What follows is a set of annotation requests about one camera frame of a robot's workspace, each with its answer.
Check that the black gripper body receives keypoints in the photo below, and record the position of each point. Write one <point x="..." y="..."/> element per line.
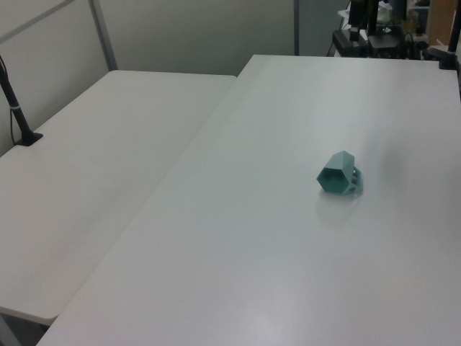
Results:
<point x="363" y="3"/>

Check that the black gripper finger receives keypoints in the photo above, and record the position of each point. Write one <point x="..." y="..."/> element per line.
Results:
<point x="372" y="21"/>
<point x="356" y="23"/>

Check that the black flat box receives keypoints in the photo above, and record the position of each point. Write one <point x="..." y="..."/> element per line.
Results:
<point x="384" y="41"/>

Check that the light wooden board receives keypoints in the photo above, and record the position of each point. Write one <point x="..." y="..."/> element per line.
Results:
<point x="441" y="21"/>

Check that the black pole with table clamp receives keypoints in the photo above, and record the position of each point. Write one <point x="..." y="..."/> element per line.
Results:
<point x="452" y="39"/>

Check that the black angled bracket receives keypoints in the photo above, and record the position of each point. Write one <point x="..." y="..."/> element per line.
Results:
<point x="344" y="41"/>

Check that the grey metal partition post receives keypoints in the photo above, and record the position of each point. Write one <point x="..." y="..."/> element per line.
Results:
<point x="104" y="36"/>
<point x="296" y="25"/>

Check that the black camera stand with white band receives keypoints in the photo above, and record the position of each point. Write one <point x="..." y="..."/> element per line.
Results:
<point x="16" y="111"/>

